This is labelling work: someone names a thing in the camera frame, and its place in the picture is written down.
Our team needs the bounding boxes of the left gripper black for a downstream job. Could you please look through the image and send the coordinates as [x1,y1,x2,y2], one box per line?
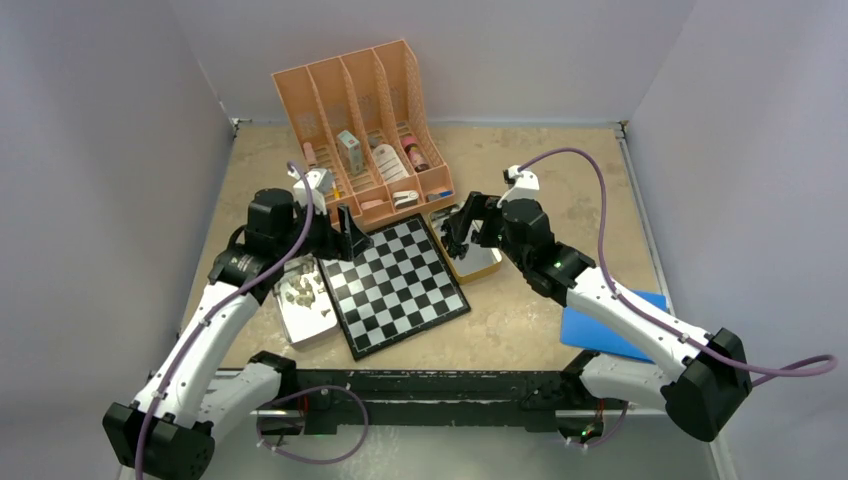
[276,199,371,262]

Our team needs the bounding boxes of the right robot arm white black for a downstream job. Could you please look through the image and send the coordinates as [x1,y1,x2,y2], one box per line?
[440,192,753,442]

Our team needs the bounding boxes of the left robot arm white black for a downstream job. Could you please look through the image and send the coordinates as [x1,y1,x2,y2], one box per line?
[102,188,372,479]

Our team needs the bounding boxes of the black white chess board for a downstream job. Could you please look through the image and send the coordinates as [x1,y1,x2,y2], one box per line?
[319,214,471,361]

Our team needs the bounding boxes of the pile of white chess pieces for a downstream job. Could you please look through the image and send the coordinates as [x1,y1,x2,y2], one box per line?
[277,256,332,317]

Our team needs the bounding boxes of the blue grey small object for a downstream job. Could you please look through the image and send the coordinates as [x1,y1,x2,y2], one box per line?
[426,190,454,202]

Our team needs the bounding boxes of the white stapler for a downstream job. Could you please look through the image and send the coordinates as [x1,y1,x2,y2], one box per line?
[392,190,420,211]

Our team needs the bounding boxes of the pink bottle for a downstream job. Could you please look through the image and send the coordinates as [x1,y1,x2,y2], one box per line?
[401,135,430,173]

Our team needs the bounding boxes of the silver metal tin tray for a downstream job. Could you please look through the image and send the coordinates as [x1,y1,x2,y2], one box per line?
[273,255,339,349]

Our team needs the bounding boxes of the white paper pack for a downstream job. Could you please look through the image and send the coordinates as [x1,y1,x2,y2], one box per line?
[372,144,409,183]

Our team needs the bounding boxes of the white green carton box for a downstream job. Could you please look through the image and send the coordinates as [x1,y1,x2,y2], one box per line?
[336,130,365,176]

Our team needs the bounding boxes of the peach plastic desk organizer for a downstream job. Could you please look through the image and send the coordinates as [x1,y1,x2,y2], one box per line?
[272,40,456,230]

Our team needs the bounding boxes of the blue foam pad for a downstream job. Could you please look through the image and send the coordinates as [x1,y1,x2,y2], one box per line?
[560,291,668,363]

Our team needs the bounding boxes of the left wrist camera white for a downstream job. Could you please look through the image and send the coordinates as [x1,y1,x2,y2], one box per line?
[288,167,335,215]

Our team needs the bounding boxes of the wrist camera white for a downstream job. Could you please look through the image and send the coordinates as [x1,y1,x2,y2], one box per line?
[288,167,335,215]
[497,165,540,208]

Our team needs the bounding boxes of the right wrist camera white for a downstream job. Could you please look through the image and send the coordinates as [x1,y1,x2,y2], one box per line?
[497,165,540,208]

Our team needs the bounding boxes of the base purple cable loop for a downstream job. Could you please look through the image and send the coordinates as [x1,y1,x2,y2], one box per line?
[255,384,370,466]

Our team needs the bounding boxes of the black metal base rail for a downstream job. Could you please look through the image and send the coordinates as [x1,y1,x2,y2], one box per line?
[266,369,624,435]

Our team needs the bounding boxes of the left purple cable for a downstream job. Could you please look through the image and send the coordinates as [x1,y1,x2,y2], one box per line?
[133,160,314,480]

